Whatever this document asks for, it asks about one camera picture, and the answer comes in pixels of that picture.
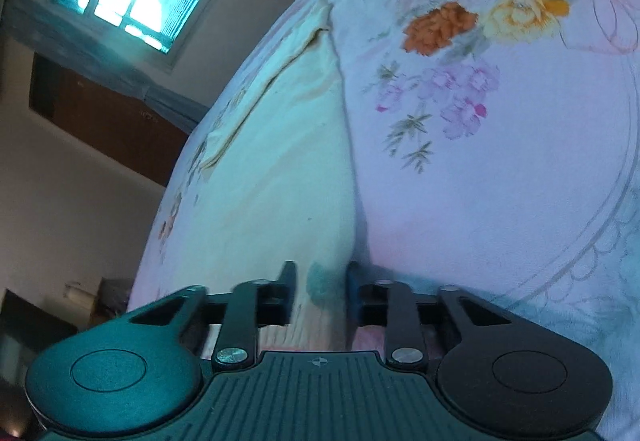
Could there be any floral pink bed sheet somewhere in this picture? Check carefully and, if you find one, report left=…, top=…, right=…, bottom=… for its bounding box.
left=129, top=0, right=639, bottom=440

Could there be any grey curtain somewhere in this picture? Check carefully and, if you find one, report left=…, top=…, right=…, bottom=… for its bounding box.
left=1, top=0, right=208, bottom=134

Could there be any cream white small garment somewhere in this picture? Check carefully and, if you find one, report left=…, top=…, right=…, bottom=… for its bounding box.
left=195, top=2, right=356, bottom=351

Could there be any dark brown wooden door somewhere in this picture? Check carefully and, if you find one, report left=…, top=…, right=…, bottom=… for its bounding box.
left=29, top=54, right=188, bottom=187

